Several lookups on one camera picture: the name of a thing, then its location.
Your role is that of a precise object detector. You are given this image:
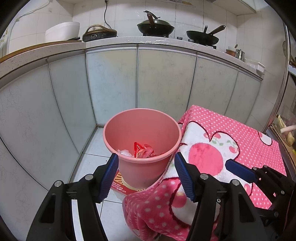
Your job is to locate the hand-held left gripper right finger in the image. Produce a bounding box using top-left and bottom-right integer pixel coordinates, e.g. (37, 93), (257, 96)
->
(174, 152), (270, 241)

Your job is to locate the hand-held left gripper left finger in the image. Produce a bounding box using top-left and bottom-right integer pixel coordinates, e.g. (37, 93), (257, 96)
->
(25, 153), (119, 241)

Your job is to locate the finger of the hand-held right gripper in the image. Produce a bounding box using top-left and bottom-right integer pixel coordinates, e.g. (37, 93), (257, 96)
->
(225, 159), (263, 184)

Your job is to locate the red snack packet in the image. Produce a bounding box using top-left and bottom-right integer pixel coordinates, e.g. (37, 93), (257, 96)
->
(133, 142), (155, 158)

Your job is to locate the pink plastic bucket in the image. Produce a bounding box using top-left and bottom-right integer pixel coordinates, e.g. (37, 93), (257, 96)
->
(103, 108), (182, 189)

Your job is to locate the red flat cardboard box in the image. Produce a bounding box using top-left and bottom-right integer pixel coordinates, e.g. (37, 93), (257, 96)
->
(110, 169), (148, 193)

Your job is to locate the yellow dough lump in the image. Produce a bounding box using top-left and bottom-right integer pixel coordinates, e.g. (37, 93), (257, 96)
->
(285, 133), (296, 146)

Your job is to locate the pink polka dot blanket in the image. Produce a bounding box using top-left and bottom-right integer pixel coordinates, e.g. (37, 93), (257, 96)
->
(122, 105), (287, 241)

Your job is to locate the grey kitchen cabinet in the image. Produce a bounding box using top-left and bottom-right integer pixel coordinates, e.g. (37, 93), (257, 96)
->
(0, 38), (265, 202)

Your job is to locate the metal shelf rack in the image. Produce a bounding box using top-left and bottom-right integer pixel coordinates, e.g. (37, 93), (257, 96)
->
(261, 24), (296, 163)

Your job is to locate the white plastic container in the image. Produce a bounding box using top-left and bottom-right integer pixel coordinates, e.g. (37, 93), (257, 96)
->
(244, 58), (265, 74)

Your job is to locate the steel kettle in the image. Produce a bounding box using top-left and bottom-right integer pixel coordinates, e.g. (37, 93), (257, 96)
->
(235, 44), (245, 62)

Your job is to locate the black gas stove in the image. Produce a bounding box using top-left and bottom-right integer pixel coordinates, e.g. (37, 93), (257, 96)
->
(142, 32), (218, 49)

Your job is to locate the wooden cutting board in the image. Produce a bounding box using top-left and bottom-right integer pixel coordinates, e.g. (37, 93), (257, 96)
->
(0, 40), (82, 63)

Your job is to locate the white rice cooker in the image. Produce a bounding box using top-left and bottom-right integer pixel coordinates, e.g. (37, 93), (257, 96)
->
(45, 22), (80, 43)

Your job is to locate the black wok with lid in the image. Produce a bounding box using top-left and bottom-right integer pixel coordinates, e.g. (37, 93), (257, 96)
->
(137, 10), (175, 36)

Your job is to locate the black power cable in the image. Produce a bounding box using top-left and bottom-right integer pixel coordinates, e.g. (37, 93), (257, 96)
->
(104, 0), (112, 29)

